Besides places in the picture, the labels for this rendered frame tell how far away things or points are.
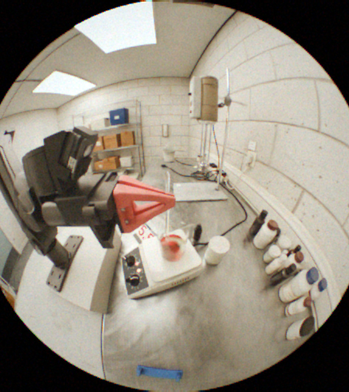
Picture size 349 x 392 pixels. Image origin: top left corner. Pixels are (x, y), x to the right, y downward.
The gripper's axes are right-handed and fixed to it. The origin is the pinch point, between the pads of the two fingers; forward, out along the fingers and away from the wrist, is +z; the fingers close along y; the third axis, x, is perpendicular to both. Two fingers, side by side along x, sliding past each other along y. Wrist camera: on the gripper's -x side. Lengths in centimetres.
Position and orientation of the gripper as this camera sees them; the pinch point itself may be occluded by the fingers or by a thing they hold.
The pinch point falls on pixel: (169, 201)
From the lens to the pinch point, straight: 15.9
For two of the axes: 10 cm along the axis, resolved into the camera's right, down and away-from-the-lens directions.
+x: -0.4, 8.4, 5.3
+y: -2.1, -5.3, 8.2
